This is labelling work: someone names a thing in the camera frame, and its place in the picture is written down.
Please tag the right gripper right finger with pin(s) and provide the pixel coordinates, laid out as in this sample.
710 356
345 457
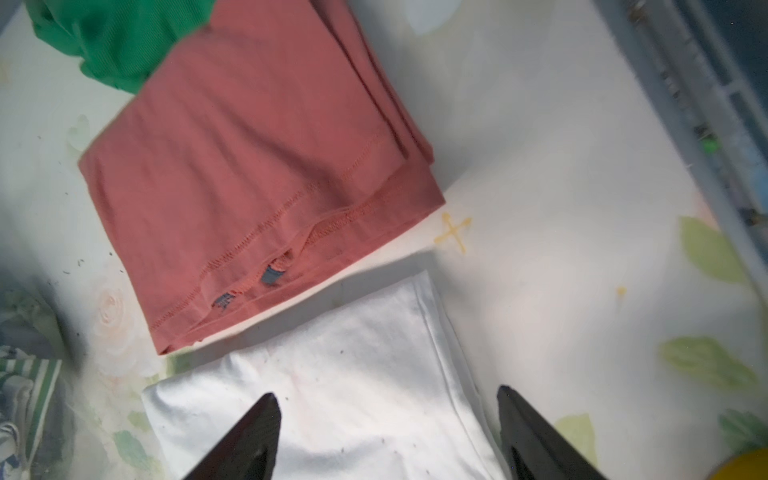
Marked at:
532 447

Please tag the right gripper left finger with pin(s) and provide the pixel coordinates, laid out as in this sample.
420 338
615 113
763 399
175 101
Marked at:
249 449

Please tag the white patterned tank top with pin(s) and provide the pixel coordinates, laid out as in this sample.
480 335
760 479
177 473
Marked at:
376 389

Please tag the green white striped garment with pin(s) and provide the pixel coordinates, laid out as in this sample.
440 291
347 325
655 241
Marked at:
27 386

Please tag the red garment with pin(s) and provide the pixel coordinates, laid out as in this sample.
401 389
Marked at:
266 154

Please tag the floral table mat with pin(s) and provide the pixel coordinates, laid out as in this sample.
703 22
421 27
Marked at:
575 257

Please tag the yellow cup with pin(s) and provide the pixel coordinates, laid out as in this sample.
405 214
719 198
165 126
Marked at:
752 465

